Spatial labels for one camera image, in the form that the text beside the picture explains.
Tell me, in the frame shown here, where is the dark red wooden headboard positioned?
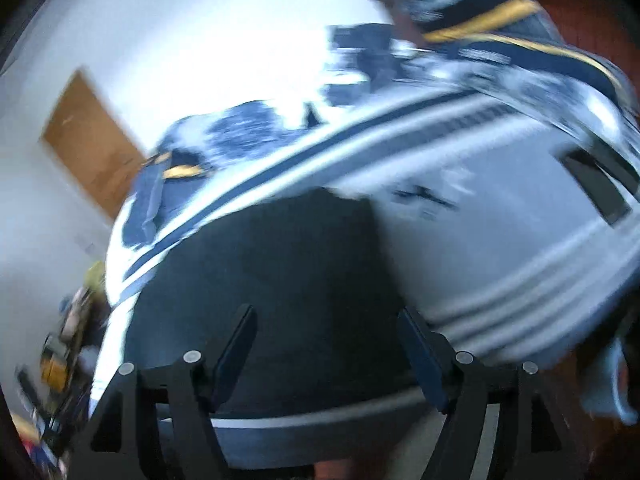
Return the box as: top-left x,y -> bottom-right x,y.
367,0 -> 640,91

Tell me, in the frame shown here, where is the blue white tree-print duvet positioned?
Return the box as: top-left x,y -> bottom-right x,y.
122,22 -> 401,251

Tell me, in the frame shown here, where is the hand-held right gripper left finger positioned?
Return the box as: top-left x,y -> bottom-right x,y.
70,304 -> 258,480

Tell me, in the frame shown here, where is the cluttered dark side table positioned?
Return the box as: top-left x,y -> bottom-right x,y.
15,260 -> 111,461

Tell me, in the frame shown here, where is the brown wooden door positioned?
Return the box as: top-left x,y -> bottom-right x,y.
42,70 -> 147,219

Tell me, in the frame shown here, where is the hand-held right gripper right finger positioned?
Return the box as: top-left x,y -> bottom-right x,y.
397,305 -> 581,480

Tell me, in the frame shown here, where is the yellow container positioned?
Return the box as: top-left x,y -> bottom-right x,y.
40,345 -> 71,391

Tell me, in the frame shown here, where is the black puffer jacket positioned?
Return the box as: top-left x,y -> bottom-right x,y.
122,187 -> 436,411

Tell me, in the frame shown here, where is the tree-print pillow with yellow stripe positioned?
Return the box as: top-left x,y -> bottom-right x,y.
435,35 -> 640,161
395,0 -> 561,46

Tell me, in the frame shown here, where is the yellow plastic bag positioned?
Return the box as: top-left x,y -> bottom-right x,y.
85,260 -> 108,301

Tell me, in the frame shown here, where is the black smartphone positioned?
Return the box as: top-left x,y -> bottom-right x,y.
562,149 -> 632,226

